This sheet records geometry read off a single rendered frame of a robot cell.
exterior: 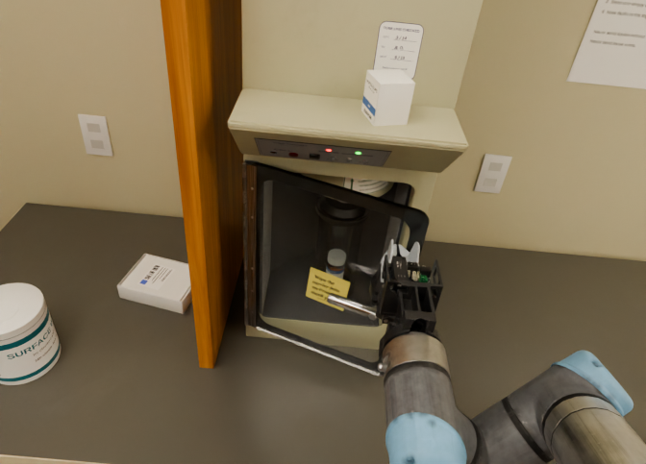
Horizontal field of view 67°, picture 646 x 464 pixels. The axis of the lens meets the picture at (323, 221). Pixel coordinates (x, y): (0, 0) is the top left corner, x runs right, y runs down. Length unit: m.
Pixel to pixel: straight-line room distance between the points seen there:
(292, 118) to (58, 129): 0.90
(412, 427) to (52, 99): 1.18
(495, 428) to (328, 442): 0.45
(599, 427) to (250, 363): 0.72
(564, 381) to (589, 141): 0.91
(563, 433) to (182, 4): 0.61
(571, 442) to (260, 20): 0.61
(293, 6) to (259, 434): 0.73
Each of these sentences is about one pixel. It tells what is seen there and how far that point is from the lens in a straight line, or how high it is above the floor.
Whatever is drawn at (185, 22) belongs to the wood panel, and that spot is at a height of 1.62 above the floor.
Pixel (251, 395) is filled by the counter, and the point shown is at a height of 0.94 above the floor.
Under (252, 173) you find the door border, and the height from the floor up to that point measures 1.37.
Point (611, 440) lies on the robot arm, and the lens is 0.51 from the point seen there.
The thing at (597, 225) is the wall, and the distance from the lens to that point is 1.59.
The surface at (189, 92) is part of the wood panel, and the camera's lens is 0.69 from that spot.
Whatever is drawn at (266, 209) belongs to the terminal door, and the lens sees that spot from 0.84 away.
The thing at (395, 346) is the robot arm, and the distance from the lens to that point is 0.59.
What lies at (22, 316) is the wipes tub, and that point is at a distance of 1.05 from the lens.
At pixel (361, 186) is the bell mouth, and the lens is 0.86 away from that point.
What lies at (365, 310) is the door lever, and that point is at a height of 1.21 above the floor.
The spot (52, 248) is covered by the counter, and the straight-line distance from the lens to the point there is 1.42.
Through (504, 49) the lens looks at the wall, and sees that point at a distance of 1.24.
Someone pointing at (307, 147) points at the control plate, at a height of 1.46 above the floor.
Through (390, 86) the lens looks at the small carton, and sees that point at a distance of 0.67.
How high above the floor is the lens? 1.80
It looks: 37 degrees down
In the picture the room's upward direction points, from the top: 6 degrees clockwise
